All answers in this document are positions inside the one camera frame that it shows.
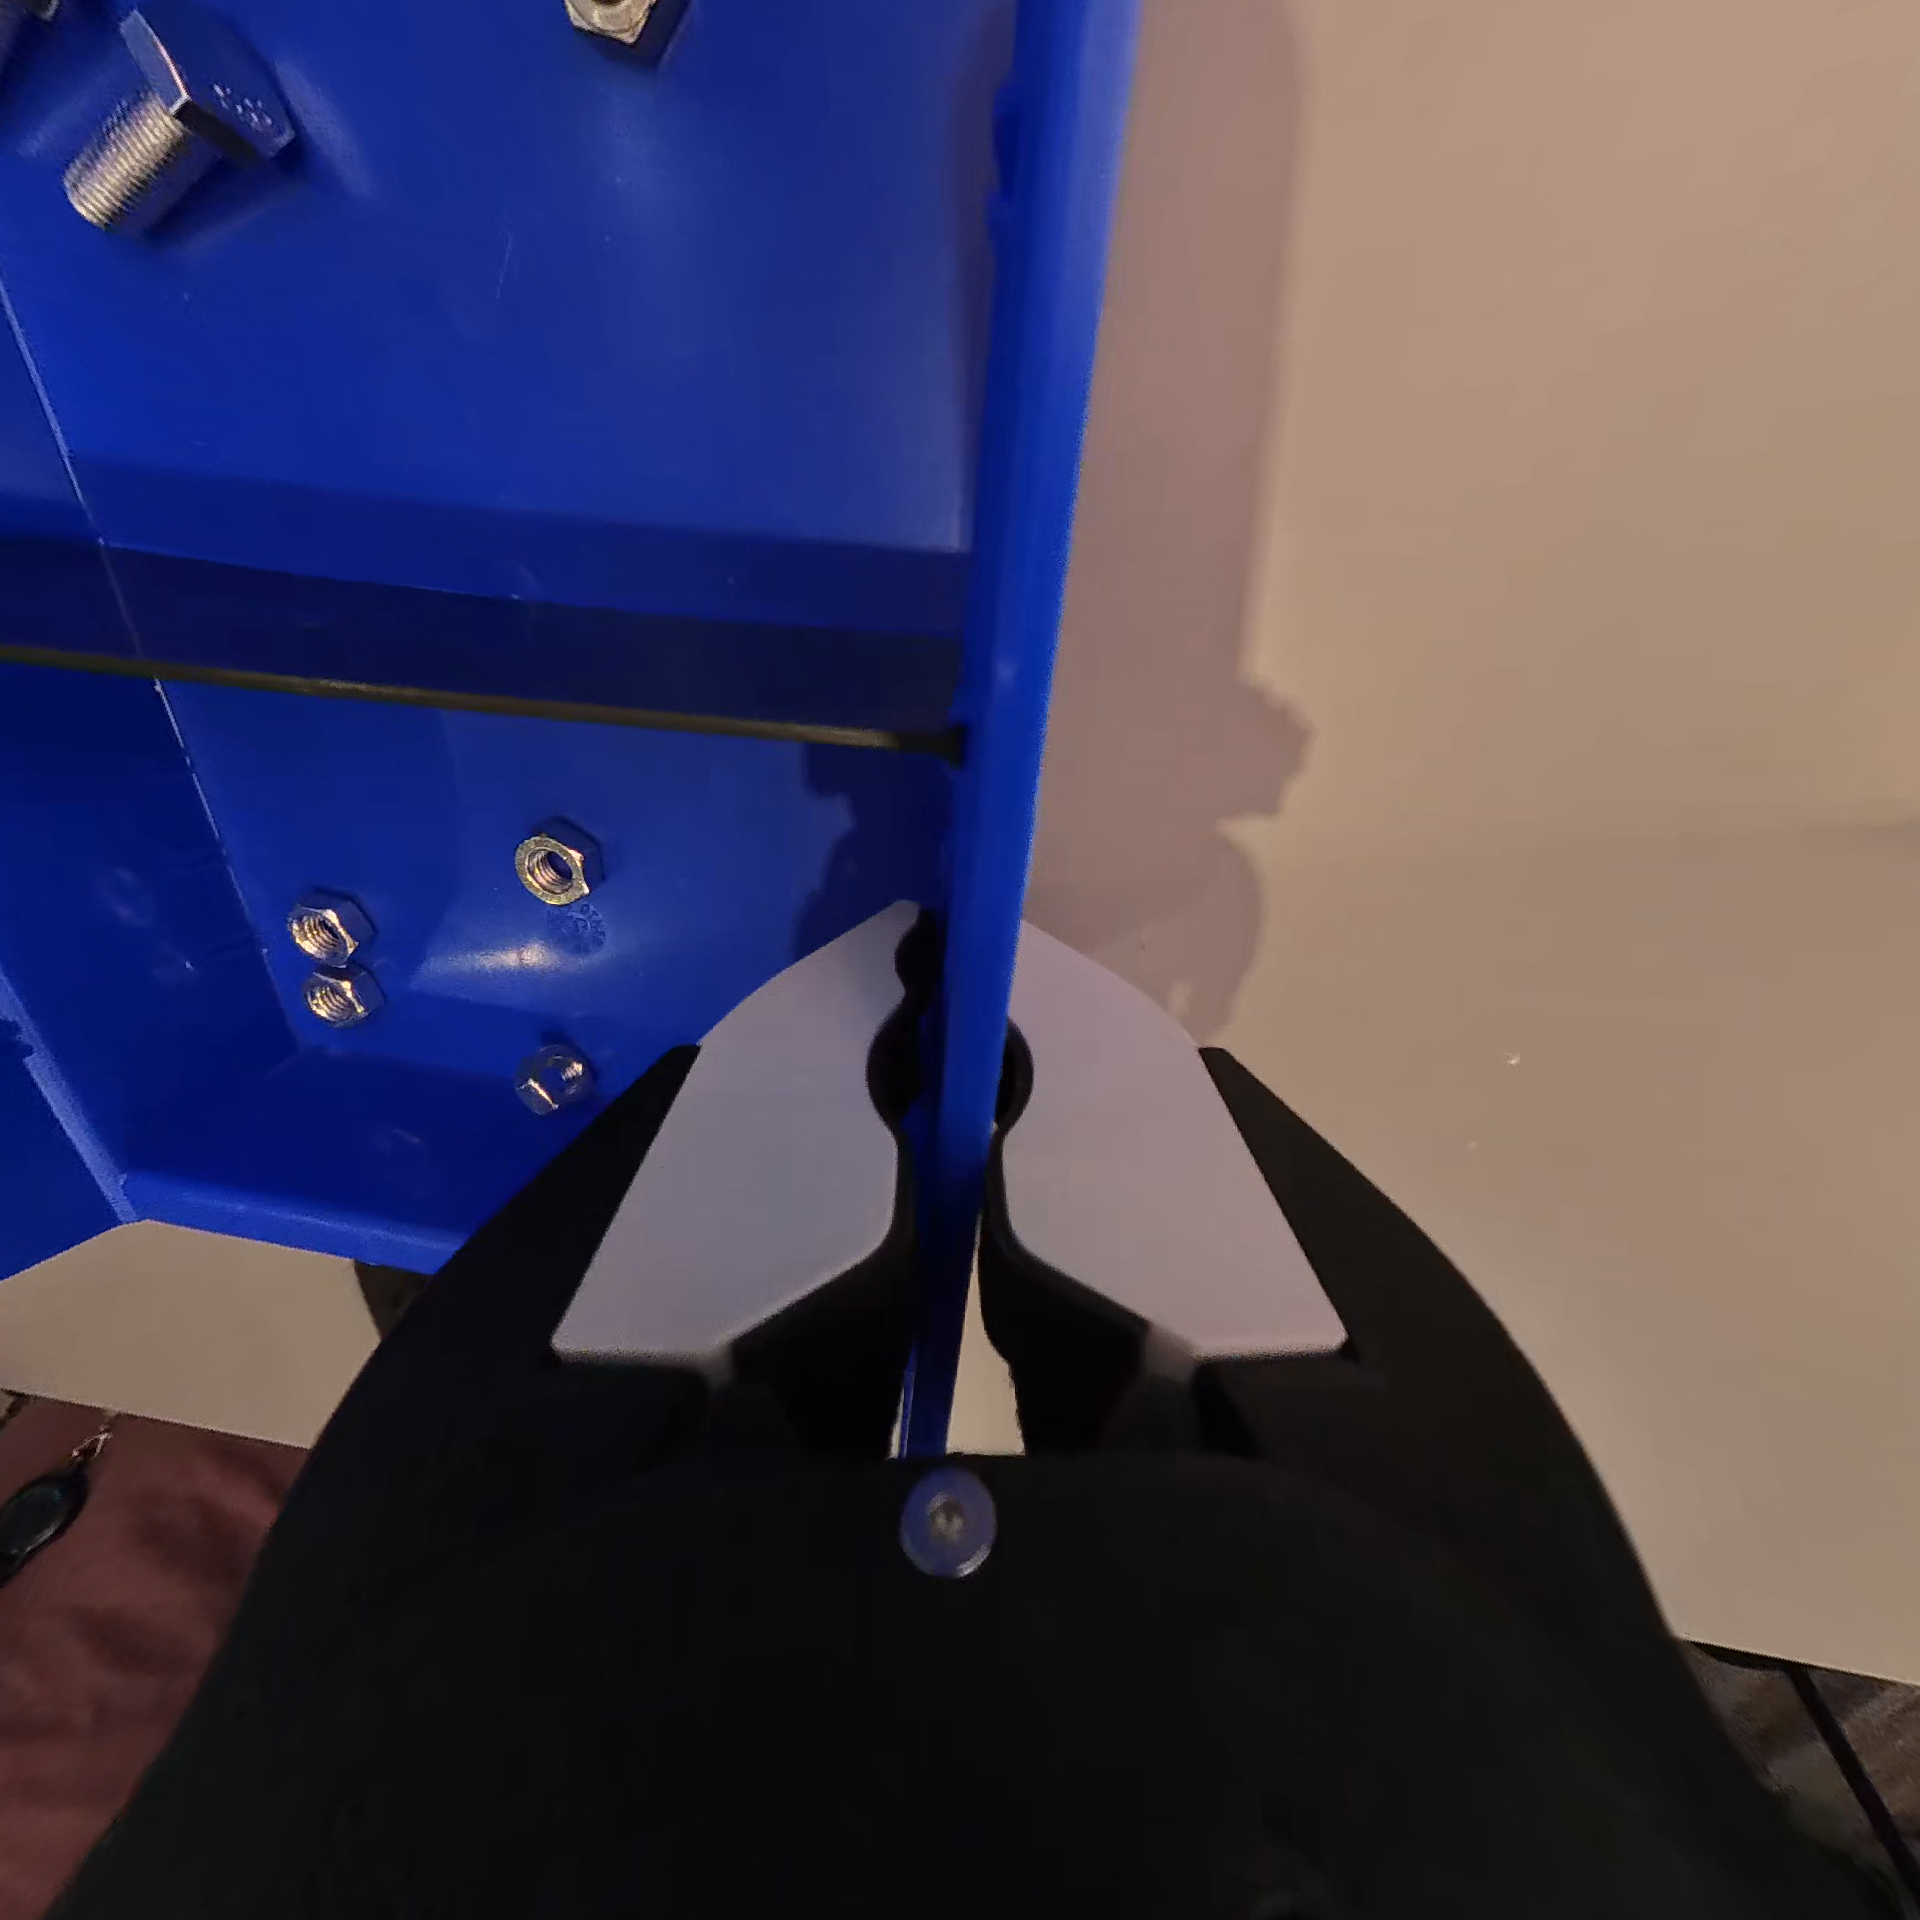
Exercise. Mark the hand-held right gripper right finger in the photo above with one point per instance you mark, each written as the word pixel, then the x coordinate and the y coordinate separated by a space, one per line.
pixel 1170 1185

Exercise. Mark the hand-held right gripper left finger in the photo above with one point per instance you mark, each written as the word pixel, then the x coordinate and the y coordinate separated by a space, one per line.
pixel 751 1170

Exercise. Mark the blue plastic bin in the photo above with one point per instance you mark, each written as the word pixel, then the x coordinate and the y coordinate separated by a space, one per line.
pixel 600 376

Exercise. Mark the black bin divider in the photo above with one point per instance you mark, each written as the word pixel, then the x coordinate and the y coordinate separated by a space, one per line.
pixel 451 697

